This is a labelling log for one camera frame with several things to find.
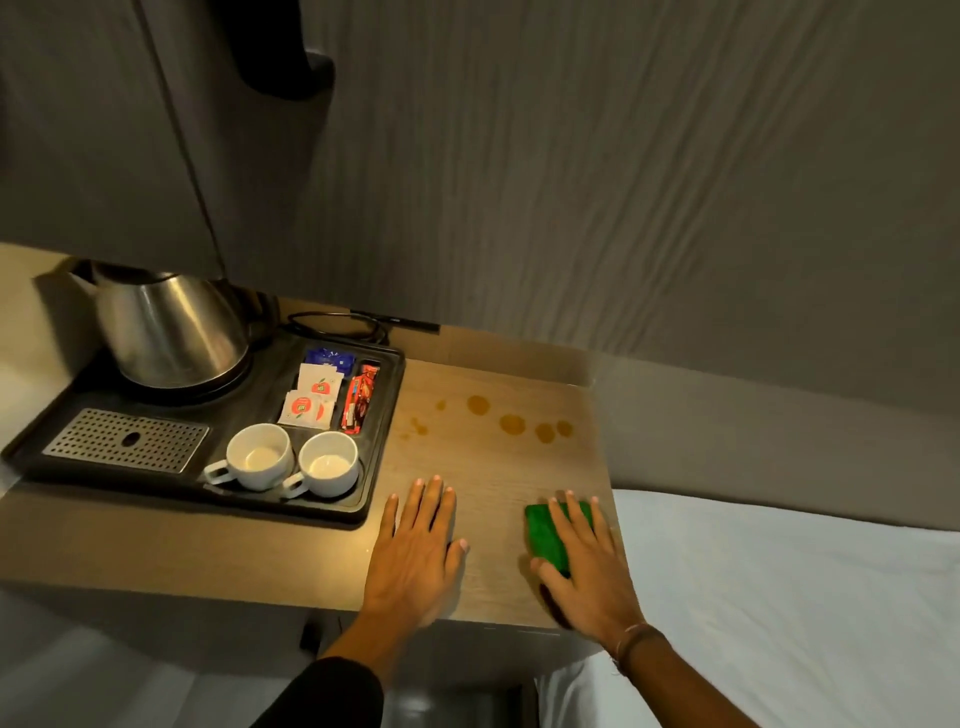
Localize black power cable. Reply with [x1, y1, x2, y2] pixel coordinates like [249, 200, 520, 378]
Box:
[286, 309, 442, 347]

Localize red stick sachets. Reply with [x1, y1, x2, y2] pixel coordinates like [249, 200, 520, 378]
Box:
[340, 363, 381, 435]

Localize person's right hand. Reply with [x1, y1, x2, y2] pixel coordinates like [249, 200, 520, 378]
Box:
[529, 491, 646, 650]

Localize stainless steel kettle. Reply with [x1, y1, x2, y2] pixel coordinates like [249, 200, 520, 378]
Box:
[69, 261, 279, 390]

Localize white tea sachet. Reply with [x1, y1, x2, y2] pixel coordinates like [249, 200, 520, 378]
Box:
[278, 390, 337, 430]
[297, 363, 345, 402]

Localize black plastic tray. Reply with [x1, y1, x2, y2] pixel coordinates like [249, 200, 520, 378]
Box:
[1, 330, 407, 531]

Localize black kettle base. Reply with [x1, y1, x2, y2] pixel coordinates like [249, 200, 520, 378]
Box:
[112, 351, 258, 408]

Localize thin wrist bracelet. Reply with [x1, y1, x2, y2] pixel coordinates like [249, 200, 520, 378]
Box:
[611, 622, 666, 676]

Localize person's left hand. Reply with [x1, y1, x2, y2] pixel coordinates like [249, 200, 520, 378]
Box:
[358, 474, 471, 628]

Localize white ceramic cup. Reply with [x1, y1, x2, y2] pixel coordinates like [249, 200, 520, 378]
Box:
[282, 431, 362, 501]
[204, 423, 295, 493]

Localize dark cabinet handle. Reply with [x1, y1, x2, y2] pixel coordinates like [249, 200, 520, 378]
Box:
[208, 0, 337, 103]

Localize white bed sheet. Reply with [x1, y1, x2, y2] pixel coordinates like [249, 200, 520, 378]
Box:
[535, 489, 960, 728]

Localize person's left forearm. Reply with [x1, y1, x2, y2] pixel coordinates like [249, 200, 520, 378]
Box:
[251, 609, 432, 728]

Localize perforated metal drip grate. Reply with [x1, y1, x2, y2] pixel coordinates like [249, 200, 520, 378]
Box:
[42, 408, 211, 475]

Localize grey cabinet door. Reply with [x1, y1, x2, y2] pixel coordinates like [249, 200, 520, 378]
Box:
[0, 0, 228, 280]

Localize person's right forearm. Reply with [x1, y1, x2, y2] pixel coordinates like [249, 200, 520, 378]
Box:
[615, 626, 760, 728]

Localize green sponge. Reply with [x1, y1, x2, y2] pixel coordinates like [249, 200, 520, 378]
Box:
[523, 501, 598, 579]

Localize blue sachet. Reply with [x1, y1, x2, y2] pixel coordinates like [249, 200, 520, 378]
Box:
[304, 347, 356, 376]

